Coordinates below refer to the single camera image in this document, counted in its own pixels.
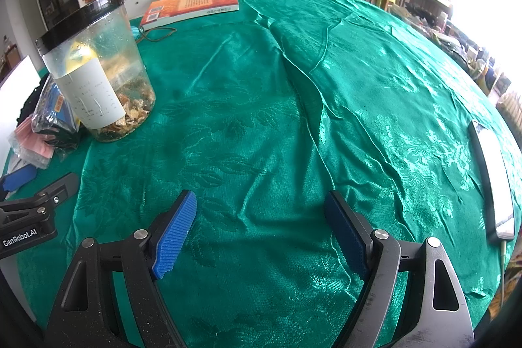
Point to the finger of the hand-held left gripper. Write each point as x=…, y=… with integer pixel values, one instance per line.
x=18, y=176
x=61, y=187

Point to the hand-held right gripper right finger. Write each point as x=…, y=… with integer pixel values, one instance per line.
x=346, y=238

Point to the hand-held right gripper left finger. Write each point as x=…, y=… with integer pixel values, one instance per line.
x=175, y=238

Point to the pink plastic packet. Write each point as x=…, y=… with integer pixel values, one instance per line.
x=32, y=146

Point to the black scrunchie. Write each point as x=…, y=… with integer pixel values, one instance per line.
x=26, y=105

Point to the blue garbage bag packet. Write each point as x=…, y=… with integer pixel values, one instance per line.
x=51, y=111

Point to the white cardboard box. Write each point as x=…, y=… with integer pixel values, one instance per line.
x=14, y=95

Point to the clear jar with black lid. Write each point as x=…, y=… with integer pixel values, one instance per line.
x=98, y=95

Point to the white remote control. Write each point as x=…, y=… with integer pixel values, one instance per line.
x=495, y=185

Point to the orange book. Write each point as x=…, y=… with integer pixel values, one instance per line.
x=191, y=3

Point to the pile of assorted clutter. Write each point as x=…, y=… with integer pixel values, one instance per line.
x=461, y=42

